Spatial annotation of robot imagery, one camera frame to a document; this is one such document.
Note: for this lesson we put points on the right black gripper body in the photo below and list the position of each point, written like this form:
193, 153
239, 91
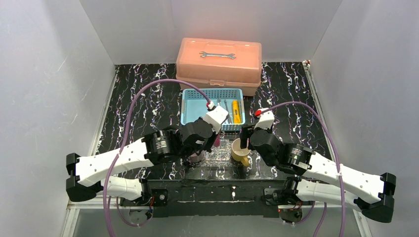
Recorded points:
245, 137

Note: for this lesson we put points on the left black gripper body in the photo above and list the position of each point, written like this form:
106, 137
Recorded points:
213, 139

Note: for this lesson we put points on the purple mug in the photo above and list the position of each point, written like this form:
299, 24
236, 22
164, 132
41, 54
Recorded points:
195, 157

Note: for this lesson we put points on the yellow mug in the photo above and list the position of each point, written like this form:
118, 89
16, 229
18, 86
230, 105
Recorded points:
238, 154

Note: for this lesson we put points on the clear plastic tray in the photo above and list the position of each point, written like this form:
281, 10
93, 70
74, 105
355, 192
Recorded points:
220, 156

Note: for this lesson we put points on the light blue plastic basket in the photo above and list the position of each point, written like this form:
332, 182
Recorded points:
194, 105

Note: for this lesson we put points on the yellow toothpaste tube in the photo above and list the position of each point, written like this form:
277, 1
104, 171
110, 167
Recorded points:
236, 112

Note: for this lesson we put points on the pink toothpaste tube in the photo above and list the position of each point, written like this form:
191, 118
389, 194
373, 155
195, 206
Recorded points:
217, 141

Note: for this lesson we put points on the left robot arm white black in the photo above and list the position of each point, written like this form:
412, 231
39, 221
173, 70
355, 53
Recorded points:
90, 175

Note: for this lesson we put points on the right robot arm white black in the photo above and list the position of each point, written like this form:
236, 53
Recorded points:
313, 177

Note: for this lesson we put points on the orange plastic toolbox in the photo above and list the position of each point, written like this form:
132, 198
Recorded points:
244, 72

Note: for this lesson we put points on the silver open-end wrench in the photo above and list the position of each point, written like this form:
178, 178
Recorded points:
206, 54

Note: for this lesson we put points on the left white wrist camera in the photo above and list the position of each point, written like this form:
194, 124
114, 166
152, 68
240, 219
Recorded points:
215, 116

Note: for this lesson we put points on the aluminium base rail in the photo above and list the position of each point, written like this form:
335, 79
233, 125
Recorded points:
231, 218

